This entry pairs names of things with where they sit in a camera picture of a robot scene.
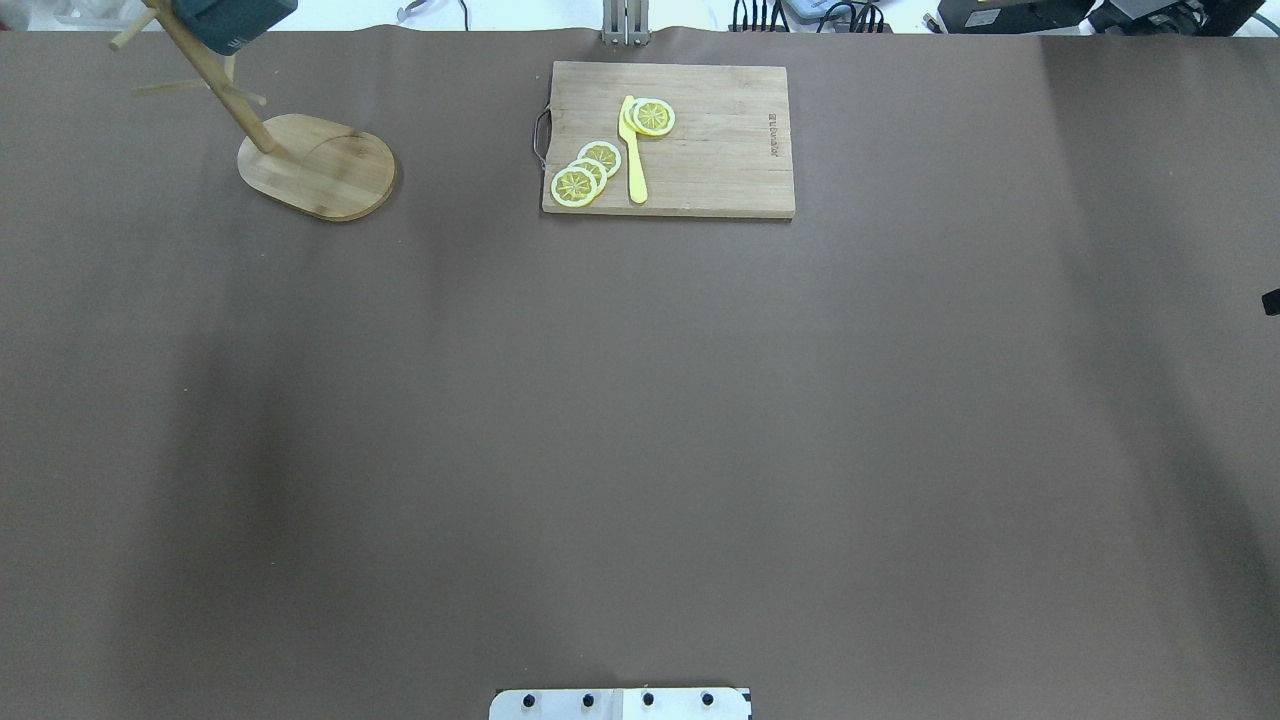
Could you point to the yellow plastic knife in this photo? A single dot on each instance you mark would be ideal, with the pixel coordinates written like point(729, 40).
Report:
point(636, 180)

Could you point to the blue-grey cup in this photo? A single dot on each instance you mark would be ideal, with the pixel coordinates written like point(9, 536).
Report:
point(225, 27)

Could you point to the lemon slice near handle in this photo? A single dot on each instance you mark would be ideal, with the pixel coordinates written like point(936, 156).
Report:
point(572, 188)

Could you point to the bamboo cutting board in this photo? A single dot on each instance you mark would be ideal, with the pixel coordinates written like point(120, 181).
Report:
point(729, 155)

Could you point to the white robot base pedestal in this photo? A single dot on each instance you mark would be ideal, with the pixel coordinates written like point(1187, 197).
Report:
point(623, 703)

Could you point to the wooden cup storage rack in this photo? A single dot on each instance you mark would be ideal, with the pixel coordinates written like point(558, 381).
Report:
point(324, 169)

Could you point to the top lemon slice pair front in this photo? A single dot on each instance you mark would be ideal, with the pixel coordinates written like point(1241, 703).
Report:
point(652, 117)

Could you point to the middle lemon slice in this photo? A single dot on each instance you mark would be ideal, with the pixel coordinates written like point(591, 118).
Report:
point(597, 171)

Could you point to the hidden back lemon slice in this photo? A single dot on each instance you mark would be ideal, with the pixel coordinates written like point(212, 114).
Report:
point(627, 118)

